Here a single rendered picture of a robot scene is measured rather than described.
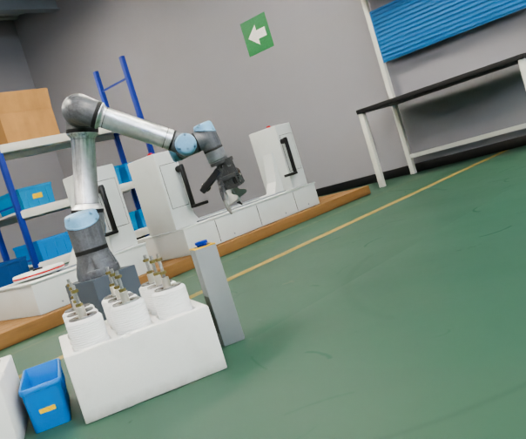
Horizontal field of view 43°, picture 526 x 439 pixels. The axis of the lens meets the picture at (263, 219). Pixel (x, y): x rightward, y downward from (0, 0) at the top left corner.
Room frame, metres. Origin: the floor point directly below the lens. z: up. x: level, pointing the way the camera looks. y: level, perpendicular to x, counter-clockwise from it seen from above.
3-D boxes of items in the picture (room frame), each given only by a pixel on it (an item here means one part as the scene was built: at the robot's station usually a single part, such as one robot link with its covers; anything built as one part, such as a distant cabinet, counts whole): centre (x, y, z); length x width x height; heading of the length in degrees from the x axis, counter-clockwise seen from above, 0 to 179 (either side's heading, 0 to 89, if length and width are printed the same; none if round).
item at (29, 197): (6.85, 2.25, 0.90); 0.50 x 0.38 x 0.21; 48
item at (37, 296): (4.10, 1.23, 0.45); 0.82 x 0.57 x 0.74; 137
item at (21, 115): (7.00, 2.17, 1.70); 0.71 x 0.54 x 0.51; 140
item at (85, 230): (2.33, 0.60, 0.47); 0.13 x 0.12 x 0.14; 9
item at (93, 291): (2.33, 0.60, 0.15); 0.18 x 0.18 x 0.30; 47
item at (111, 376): (1.90, 0.46, 0.09); 0.39 x 0.39 x 0.18; 19
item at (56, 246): (6.83, 2.23, 0.36); 0.50 x 0.38 x 0.21; 48
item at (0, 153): (7.34, 1.83, 1.10); 1.89 x 0.64 x 2.20; 137
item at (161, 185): (5.19, 0.22, 0.45); 1.51 x 0.57 x 0.74; 137
